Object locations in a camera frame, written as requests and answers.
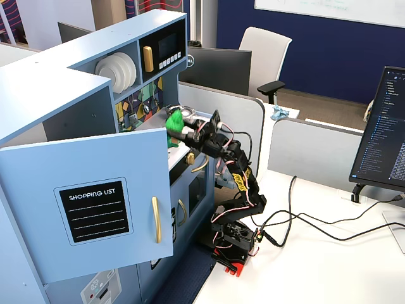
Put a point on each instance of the gold stove knob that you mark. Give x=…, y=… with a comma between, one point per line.
x=190, y=158

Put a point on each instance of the green controller board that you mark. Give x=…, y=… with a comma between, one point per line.
x=258, y=236

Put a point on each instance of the white toy plate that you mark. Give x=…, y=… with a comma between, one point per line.
x=122, y=71
x=131, y=68
x=109, y=75

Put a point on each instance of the dark small monitor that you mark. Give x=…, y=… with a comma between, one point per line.
x=71, y=31

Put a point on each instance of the green toy pineapple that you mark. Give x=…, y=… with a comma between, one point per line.
x=174, y=123

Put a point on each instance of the rounded grey desk divider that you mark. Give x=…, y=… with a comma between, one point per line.
x=234, y=104

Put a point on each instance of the black toy microwave door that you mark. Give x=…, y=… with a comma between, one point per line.
x=164, y=50

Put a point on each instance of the silver toy pot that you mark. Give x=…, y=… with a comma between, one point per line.
x=190, y=119

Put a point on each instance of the blue shopping list cabinet door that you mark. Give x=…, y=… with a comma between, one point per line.
x=95, y=164

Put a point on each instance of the whiteboard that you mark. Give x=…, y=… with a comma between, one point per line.
x=332, y=9

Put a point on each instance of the red table clamp base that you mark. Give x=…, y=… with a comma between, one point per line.
x=232, y=264

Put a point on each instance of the monitor showing code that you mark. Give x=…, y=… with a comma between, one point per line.
x=383, y=126

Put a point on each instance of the white bundle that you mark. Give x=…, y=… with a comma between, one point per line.
x=369, y=111

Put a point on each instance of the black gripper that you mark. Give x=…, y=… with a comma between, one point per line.
x=200, y=137

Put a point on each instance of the blue toy kitchen unit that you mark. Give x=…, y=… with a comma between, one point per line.
x=47, y=82

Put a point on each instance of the silver monitor base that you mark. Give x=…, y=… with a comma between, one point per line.
x=395, y=231

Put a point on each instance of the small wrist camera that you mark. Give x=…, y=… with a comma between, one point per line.
x=215, y=119

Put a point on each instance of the blue cloth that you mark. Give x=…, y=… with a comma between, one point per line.
x=278, y=113

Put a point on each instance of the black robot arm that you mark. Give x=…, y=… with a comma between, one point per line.
x=243, y=190

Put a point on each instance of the white office chair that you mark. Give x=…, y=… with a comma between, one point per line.
x=265, y=54

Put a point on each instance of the black Dell monitor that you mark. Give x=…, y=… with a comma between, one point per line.
x=218, y=69

